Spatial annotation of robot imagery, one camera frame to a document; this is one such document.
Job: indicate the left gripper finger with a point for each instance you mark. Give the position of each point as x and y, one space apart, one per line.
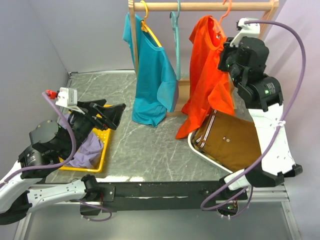
92 106
111 117

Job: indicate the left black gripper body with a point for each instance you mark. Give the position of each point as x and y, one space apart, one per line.
84 124

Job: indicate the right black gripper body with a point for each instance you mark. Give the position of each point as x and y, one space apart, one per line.
226 61

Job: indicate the orange t shirt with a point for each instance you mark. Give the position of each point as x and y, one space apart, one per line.
209 87

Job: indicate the orange plastic hanger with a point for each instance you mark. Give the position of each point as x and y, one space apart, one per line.
225 15

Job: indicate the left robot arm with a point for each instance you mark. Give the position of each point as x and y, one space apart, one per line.
17 199

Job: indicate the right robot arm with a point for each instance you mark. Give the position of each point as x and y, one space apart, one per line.
264 101

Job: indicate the purple t shirt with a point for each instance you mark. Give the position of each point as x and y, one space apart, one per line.
88 154

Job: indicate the blue t shirt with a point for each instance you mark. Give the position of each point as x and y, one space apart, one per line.
157 88

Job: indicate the teal plastic hanger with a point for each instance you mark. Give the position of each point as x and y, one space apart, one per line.
174 17

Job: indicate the yellow plastic tray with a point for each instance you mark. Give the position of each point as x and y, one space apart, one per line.
104 136

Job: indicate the wooden clothes rack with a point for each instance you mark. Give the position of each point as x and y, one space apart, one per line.
269 8

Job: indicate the brown shorts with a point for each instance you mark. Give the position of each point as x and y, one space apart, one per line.
231 141

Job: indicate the white plastic basket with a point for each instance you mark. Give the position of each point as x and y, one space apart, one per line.
202 156

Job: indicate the black base beam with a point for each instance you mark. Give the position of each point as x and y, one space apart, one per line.
145 196

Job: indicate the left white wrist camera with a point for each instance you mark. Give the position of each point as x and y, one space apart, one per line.
66 97

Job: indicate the aluminium frame rail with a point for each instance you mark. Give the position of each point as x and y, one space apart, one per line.
268 217

